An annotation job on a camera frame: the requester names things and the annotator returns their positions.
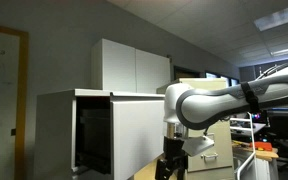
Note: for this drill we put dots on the dark computer monitor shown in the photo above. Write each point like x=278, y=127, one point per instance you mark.
x=260, y=117

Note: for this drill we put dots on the black office chair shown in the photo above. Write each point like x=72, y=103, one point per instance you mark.
x=284, y=130

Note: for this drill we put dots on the whiteboard with wooden frame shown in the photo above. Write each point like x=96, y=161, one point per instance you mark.
x=0, y=100

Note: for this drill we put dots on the white file cabinet body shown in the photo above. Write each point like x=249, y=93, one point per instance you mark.
x=54, y=133

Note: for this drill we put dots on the beige metal file cabinet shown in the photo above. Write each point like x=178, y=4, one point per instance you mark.
x=220, y=143

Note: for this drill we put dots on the orange tool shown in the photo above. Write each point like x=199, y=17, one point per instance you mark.
x=262, y=146

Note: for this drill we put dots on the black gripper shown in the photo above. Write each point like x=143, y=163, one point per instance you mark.
x=174, y=146

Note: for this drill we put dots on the large ceiling light panel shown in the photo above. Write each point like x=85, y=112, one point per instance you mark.
x=280, y=16

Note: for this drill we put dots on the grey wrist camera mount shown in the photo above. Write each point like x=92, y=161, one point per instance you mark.
x=199, y=145

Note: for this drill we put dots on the tall white cupboard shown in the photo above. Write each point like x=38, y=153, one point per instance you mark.
x=130, y=66

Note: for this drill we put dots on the white metal tube frame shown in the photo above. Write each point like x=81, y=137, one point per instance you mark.
x=249, y=146

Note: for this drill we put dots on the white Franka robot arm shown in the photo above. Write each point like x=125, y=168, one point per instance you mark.
x=210, y=103

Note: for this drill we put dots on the wooden table board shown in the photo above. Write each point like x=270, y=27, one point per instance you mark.
x=265, y=154

